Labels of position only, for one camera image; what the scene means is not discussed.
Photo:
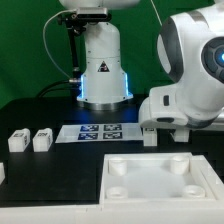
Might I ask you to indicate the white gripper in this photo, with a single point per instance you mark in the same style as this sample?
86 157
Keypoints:
160 110

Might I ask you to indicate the white square table top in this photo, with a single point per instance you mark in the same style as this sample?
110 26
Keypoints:
136 178

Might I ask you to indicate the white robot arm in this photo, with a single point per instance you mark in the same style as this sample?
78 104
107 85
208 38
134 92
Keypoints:
190 47

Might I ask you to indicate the sheet with four markers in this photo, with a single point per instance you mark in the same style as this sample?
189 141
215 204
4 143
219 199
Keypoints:
99 132

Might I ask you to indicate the white obstacle fence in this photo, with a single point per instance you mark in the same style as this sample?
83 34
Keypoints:
189 211

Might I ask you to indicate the white block left edge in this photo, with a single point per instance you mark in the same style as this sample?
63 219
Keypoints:
2 173

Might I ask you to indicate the black camera on stand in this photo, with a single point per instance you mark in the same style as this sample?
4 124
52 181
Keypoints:
75 22

